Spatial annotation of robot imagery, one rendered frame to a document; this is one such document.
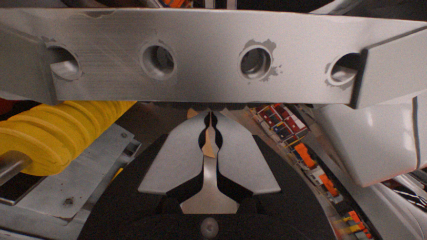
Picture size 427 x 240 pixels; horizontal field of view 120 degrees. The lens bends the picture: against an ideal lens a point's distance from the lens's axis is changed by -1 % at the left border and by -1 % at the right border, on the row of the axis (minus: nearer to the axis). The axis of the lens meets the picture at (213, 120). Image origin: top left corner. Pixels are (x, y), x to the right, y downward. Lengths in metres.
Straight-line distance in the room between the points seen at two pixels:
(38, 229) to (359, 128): 0.75
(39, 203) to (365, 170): 0.80
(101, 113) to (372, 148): 0.56
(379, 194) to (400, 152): 1.74
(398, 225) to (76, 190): 2.45
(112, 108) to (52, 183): 0.31
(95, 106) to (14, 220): 0.39
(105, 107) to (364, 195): 2.34
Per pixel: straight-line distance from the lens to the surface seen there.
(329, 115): 0.35
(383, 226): 2.39
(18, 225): 0.55
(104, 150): 0.55
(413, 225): 2.40
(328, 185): 5.81
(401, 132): 0.52
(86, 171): 0.51
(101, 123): 0.20
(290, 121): 5.12
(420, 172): 3.53
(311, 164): 3.96
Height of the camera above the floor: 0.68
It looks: 22 degrees down
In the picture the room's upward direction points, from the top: 51 degrees clockwise
